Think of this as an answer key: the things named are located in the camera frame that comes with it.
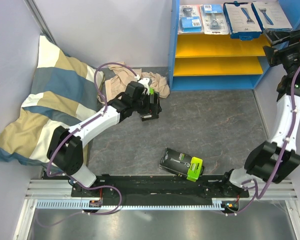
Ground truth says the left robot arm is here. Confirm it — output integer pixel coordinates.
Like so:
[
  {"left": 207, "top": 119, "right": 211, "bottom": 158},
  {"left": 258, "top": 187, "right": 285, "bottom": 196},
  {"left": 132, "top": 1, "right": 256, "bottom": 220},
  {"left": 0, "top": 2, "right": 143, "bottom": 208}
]
[{"left": 46, "top": 78, "right": 161, "bottom": 197}]

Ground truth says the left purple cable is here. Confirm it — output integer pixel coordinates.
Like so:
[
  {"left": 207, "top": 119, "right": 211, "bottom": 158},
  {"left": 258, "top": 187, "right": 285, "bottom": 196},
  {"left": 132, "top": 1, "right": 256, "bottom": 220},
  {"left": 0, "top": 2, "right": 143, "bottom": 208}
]
[{"left": 46, "top": 62, "right": 141, "bottom": 188}]

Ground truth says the beige cloth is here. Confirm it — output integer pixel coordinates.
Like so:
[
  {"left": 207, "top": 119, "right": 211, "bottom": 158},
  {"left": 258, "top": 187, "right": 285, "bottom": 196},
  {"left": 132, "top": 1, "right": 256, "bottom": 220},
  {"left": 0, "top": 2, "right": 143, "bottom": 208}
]
[{"left": 97, "top": 62, "right": 170, "bottom": 101}]

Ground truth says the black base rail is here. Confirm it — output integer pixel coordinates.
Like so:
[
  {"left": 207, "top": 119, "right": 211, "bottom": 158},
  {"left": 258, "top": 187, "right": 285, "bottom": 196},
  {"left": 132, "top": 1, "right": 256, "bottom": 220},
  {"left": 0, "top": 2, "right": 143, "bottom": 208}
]
[{"left": 71, "top": 174, "right": 256, "bottom": 202}]

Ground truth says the slotted cable duct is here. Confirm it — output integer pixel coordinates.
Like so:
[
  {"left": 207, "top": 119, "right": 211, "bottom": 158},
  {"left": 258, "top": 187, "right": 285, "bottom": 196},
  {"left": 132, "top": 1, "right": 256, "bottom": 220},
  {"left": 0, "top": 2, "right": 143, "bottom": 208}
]
[{"left": 36, "top": 199, "right": 226, "bottom": 211}]

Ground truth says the clear blister razor pack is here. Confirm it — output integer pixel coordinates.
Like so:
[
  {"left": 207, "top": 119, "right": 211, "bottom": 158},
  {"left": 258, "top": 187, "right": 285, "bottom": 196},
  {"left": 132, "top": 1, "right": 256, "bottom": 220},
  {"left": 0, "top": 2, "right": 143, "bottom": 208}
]
[{"left": 200, "top": 4, "right": 229, "bottom": 35}]

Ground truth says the white box blue razor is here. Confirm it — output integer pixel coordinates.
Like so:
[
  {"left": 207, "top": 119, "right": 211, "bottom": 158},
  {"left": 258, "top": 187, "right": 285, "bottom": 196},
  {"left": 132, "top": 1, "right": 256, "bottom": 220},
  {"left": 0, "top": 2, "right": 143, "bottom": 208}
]
[{"left": 223, "top": 1, "right": 262, "bottom": 41}]

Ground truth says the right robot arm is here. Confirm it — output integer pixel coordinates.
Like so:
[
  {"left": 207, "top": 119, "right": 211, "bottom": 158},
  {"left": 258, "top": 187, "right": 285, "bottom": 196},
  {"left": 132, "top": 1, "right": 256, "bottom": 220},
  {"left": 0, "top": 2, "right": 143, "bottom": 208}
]
[{"left": 219, "top": 29, "right": 300, "bottom": 197}]

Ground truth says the blue blister razor pack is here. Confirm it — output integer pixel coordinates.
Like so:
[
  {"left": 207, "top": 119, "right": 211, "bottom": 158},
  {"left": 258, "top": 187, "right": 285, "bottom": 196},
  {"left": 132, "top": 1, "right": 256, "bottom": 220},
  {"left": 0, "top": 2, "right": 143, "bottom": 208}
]
[{"left": 178, "top": 5, "right": 204, "bottom": 34}]

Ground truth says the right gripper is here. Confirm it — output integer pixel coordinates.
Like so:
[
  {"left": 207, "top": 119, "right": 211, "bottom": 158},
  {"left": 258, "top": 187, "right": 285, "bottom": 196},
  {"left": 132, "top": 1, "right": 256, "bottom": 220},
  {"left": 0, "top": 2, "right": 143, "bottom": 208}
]
[{"left": 262, "top": 27, "right": 300, "bottom": 76}]

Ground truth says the patchwork pillow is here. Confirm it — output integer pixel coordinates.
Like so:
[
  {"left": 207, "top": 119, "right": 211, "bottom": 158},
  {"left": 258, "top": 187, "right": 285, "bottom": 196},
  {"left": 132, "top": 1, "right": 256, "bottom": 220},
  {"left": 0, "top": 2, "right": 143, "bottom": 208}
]
[{"left": 0, "top": 34, "right": 104, "bottom": 168}]

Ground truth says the blue shelf unit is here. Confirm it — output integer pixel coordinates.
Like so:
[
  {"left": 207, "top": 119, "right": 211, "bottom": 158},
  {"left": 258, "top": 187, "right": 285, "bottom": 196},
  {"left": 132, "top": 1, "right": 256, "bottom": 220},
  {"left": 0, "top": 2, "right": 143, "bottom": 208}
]
[{"left": 168, "top": 0, "right": 300, "bottom": 92}]

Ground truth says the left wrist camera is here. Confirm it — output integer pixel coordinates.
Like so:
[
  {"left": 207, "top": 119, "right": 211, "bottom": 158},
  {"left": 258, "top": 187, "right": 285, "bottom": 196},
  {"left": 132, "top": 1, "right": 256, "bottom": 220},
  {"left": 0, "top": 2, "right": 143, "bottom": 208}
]
[{"left": 137, "top": 77, "right": 153, "bottom": 95}]

